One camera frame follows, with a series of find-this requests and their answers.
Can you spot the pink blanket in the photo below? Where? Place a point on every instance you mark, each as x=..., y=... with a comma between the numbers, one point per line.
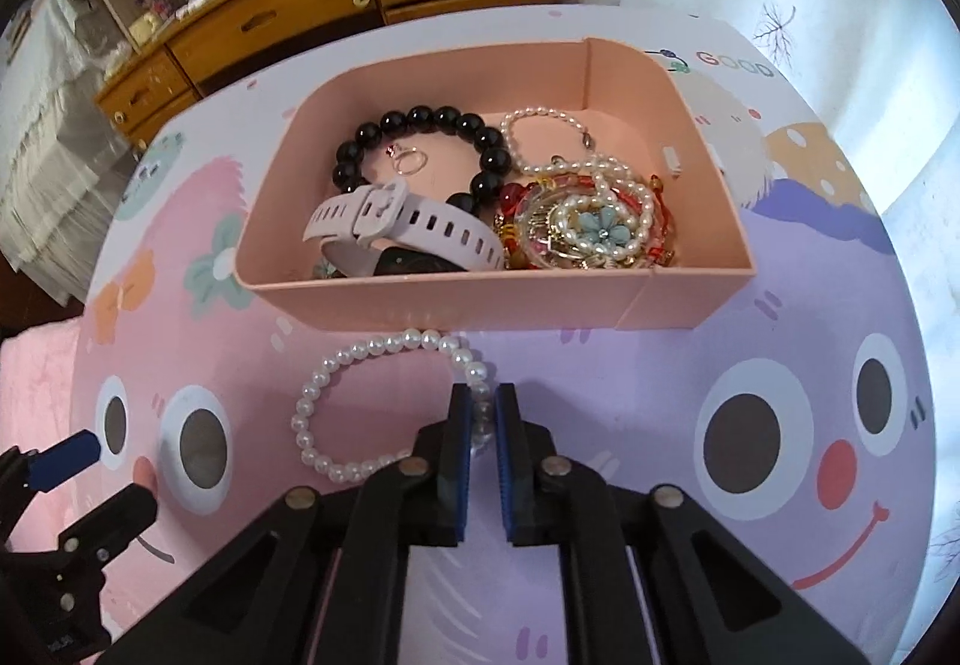
x=37, y=380

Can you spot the cartoon printed tablecloth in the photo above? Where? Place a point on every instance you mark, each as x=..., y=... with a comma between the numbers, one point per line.
x=615, y=395

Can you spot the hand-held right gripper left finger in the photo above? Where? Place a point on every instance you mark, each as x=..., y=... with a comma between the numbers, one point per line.
x=461, y=455

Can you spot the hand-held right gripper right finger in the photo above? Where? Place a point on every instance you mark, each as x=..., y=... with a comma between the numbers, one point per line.
x=508, y=462

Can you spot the pink tray box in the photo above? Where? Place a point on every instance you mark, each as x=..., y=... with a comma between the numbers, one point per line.
x=465, y=301

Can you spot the gold leaf brooch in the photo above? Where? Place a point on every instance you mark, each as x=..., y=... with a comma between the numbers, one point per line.
x=551, y=239

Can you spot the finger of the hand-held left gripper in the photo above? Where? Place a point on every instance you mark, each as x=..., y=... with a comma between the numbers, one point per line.
x=120, y=511
x=67, y=455

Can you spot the white lace covered bed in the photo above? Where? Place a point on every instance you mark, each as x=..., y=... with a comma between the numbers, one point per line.
x=52, y=132

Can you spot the wooden desk with drawers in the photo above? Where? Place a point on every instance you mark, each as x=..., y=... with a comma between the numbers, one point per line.
x=300, y=12

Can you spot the blue flower pearl hairpin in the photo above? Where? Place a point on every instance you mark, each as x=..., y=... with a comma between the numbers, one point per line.
x=604, y=231

